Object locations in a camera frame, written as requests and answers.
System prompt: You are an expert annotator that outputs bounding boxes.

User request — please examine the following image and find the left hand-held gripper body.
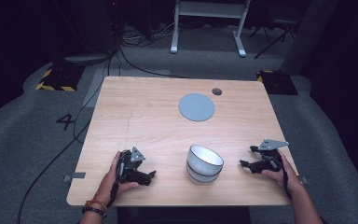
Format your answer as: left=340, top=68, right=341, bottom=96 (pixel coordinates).
left=117, top=146, right=150, bottom=186

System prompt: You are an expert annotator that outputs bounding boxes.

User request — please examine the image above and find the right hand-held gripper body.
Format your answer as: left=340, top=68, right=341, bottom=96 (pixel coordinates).
left=252, top=138, right=290, bottom=175

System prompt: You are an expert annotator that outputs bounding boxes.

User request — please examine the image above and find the white ribbed bowl dark rim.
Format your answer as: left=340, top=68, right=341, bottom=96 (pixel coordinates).
left=186, top=164, right=224, bottom=187
left=186, top=144, right=225, bottom=178

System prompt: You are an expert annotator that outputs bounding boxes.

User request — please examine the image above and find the person's left hand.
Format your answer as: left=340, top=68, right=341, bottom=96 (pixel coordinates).
left=93, top=150, right=141, bottom=207

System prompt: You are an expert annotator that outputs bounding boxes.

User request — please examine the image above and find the person's right hand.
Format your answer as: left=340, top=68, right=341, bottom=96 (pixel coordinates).
left=260, top=149, right=303, bottom=196

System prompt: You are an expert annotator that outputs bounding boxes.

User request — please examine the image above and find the grey tape strip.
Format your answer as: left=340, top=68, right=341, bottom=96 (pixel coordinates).
left=62, top=171, right=87, bottom=183

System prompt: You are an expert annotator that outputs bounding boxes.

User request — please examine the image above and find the grey round coaster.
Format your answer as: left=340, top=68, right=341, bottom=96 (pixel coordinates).
left=177, top=92, right=216, bottom=122

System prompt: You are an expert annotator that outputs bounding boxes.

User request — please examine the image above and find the black tripod stand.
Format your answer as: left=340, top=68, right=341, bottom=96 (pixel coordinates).
left=248, top=18, right=296, bottom=60

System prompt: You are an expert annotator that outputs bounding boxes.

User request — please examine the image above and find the grey flat stand base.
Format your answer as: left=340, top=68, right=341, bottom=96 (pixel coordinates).
left=63, top=53, right=110, bottom=65

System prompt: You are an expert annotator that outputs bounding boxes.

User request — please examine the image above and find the grey curtain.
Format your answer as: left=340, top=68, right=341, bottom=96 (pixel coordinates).
left=280, top=0, right=339, bottom=77

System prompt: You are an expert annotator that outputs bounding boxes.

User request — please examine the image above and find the black left gripper wrist strap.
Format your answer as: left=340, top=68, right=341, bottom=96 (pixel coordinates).
left=106, top=179, right=121, bottom=208

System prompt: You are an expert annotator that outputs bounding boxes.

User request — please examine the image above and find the black gripper wrist strap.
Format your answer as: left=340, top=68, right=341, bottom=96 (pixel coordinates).
left=106, top=179, right=121, bottom=208
left=280, top=167, right=294, bottom=201

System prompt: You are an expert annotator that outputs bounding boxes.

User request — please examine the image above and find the black right gripper wrist strap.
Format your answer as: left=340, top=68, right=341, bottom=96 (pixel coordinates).
left=280, top=167, right=294, bottom=201

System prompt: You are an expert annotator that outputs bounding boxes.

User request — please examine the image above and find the red string bracelet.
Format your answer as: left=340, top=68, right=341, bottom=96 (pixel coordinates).
left=85, top=199, right=108, bottom=213

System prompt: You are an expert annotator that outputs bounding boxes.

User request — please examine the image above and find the black bead bracelet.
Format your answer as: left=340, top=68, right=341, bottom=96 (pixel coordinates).
left=81, top=206, right=108, bottom=219

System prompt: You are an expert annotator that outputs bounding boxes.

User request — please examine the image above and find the black yellow striped base plate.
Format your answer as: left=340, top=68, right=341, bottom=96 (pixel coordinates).
left=255, top=69, right=299, bottom=96
left=35, top=63, right=86, bottom=92

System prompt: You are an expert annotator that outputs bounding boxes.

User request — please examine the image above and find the long black floor cable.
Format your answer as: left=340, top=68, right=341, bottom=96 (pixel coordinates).
left=16, top=46, right=123, bottom=224

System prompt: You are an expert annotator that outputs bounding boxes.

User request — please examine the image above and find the black curved floor cable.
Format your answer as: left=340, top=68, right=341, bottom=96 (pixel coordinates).
left=118, top=46, right=188, bottom=79

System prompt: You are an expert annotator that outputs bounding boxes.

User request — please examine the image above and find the bundle of floor cables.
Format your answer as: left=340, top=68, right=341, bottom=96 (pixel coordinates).
left=120, top=21, right=176, bottom=49

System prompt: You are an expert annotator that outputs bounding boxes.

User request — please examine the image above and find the white metal desk frame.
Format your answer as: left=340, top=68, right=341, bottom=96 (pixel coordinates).
left=170, top=0, right=252, bottom=58

